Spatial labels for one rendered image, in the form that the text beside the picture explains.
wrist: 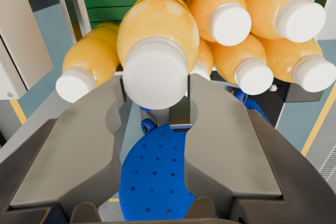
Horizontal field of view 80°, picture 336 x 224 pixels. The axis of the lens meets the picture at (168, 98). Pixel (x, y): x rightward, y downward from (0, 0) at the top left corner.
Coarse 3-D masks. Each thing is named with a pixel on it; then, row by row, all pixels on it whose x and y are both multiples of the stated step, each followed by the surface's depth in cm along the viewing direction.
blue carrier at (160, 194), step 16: (160, 128) 44; (144, 144) 41; (160, 144) 40; (176, 144) 40; (128, 160) 37; (144, 160) 37; (160, 160) 37; (176, 160) 37; (128, 176) 34; (144, 176) 34; (160, 176) 34; (176, 176) 34; (128, 192) 32; (144, 192) 32; (160, 192) 32; (176, 192) 31; (128, 208) 30; (144, 208) 30; (160, 208) 30; (176, 208) 29
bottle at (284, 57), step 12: (264, 48) 30; (276, 48) 28; (288, 48) 26; (300, 48) 25; (312, 48) 25; (276, 60) 27; (288, 60) 26; (300, 60) 25; (276, 72) 28; (288, 72) 27
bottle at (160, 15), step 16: (144, 0) 16; (160, 0) 15; (176, 0) 17; (128, 16) 15; (144, 16) 14; (160, 16) 14; (176, 16) 14; (128, 32) 14; (144, 32) 13; (160, 32) 13; (176, 32) 13; (192, 32) 15; (128, 48) 14; (176, 48) 13; (192, 48) 14; (192, 64) 15
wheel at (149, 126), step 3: (144, 120) 46; (147, 120) 46; (150, 120) 46; (141, 123) 47; (144, 123) 45; (147, 123) 45; (150, 123) 45; (153, 123) 46; (141, 126) 48; (144, 126) 46; (147, 126) 45; (150, 126) 45; (153, 126) 45; (144, 129) 46; (147, 129) 46; (150, 129) 45; (144, 132) 48; (147, 132) 46
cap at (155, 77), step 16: (144, 48) 11; (160, 48) 11; (128, 64) 11; (144, 64) 11; (160, 64) 11; (176, 64) 11; (128, 80) 12; (144, 80) 12; (160, 80) 12; (176, 80) 12; (128, 96) 12; (144, 96) 12; (160, 96) 12; (176, 96) 12
